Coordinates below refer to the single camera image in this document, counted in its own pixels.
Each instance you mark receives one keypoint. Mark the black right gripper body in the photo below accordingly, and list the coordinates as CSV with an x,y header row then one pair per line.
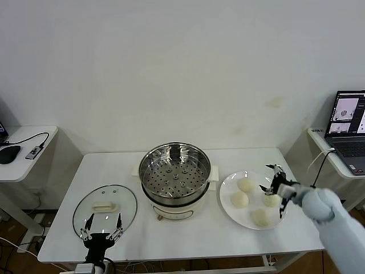
x,y
276,185

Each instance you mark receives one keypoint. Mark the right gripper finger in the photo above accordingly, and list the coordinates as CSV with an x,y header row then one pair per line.
x,y
265,190
276,170

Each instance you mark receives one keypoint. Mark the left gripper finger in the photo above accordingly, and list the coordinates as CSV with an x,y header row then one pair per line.
x,y
119,222
90,221

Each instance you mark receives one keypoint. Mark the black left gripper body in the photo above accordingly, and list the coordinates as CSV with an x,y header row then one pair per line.
x,y
97,242

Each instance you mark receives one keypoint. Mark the white steamed baozi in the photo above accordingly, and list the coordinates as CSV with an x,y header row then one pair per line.
x,y
261,218
272,201
246,185
239,199

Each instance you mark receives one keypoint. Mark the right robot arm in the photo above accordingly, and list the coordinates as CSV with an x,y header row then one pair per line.
x,y
328,208

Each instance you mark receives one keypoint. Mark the perforated steel steamer basket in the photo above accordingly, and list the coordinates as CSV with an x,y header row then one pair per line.
x,y
176,177

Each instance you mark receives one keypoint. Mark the white round plate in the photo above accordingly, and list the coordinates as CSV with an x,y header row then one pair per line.
x,y
228,199

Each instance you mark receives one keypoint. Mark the white side table with laptop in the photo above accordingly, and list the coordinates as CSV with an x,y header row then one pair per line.
x,y
318,140

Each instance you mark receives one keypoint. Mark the cream electric cooker pot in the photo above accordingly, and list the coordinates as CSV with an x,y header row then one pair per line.
x,y
176,211

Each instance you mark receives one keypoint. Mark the grey open laptop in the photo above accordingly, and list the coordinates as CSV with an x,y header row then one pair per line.
x,y
348,148

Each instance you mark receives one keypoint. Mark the white side table with mouse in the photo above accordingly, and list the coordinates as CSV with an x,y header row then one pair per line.
x,y
17,171

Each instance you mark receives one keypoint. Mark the grey usb hub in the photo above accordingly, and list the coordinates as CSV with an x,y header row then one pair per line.
x,y
32,153

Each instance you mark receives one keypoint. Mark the black computer mouse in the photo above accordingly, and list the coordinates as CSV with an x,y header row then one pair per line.
x,y
8,154

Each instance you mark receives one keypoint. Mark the dark laptop with pink screen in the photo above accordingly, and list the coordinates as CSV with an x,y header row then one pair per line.
x,y
2,129

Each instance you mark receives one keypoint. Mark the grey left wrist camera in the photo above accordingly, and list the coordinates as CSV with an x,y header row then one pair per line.
x,y
84,269

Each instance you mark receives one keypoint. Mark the white main table frame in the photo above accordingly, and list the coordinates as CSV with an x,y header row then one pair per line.
x,y
269,260

